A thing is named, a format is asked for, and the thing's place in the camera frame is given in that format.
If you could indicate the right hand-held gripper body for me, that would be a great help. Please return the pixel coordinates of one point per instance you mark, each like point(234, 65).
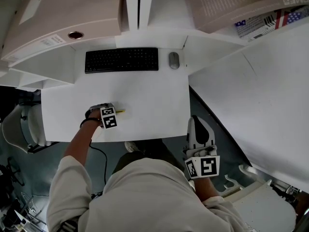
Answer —
point(202, 151)

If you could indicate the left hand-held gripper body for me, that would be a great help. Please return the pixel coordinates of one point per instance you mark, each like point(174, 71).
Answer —
point(108, 120)

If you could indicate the yellow utility knife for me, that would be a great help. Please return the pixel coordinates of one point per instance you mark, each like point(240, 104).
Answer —
point(120, 111)

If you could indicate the person's right forearm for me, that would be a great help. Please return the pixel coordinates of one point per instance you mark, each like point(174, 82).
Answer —
point(205, 187)

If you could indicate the person's left forearm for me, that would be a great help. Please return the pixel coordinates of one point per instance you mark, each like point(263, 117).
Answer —
point(79, 144)

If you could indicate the person's left hand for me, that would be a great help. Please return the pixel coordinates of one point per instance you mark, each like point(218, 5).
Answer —
point(95, 115)

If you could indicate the black wristband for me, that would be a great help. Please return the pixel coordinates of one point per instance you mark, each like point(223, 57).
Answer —
point(89, 120)

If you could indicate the person's white shoe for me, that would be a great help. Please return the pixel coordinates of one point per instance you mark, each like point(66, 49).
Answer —
point(131, 146)

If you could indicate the person's dark trousers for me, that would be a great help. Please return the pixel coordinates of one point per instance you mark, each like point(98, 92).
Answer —
point(154, 151)

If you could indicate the white table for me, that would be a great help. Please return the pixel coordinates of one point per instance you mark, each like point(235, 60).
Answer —
point(149, 93)

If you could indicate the black keyboard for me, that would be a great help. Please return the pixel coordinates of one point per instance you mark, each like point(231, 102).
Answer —
point(122, 60)

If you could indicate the person's cream sweatshirt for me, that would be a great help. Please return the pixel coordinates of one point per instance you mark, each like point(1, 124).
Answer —
point(144, 197)

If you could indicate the large white side desk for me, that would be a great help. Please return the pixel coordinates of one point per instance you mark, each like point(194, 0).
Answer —
point(260, 100)

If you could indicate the white perforated chair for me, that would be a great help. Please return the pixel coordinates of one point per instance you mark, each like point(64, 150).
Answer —
point(260, 207)

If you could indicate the white office chair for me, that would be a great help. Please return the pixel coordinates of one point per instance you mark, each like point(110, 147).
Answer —
point(21, 127)

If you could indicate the grey computer mouse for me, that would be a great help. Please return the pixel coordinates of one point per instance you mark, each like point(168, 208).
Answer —
point(173, 60)

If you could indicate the beige binder box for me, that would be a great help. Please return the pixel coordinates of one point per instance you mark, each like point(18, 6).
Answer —
point(60, 16)

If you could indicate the white monitor stand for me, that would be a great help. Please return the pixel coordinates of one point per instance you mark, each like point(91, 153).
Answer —
point(140, 6)

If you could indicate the flag printed book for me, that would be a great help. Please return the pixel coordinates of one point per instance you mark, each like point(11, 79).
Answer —
point(263, 23)

